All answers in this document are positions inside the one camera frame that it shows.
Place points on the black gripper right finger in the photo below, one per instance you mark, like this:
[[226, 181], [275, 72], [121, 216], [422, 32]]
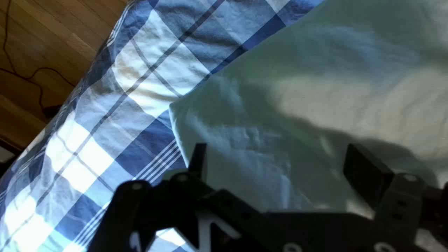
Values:
[[396, 205]]

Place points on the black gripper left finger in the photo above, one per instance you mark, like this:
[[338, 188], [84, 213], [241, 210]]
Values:
[[135, 210]]

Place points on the pale grey-green pillow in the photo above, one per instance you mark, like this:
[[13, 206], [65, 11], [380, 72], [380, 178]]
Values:
[[326, 93]]

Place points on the blue plaid bedspread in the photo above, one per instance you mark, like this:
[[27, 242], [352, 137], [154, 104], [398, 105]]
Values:
[[140, 93]]

